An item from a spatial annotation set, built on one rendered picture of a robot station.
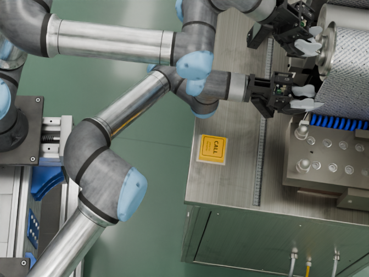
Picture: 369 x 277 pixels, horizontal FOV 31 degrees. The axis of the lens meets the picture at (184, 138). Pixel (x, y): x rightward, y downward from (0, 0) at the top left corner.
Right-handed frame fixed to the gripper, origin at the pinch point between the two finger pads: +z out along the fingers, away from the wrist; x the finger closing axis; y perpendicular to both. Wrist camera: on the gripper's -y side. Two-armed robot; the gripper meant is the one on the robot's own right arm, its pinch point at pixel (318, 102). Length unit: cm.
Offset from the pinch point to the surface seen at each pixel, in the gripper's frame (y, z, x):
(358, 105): 1.8, 10.0, -0.3
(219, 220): -35.0, -20.1, -25.7
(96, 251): -109, -62, -25
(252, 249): -64, -5, -26
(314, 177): -6.0, 1.2, -18.8
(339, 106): 0.0, 5.5, -0.3
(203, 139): -16.6, -28.3, -8.2
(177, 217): -109, -32, -6
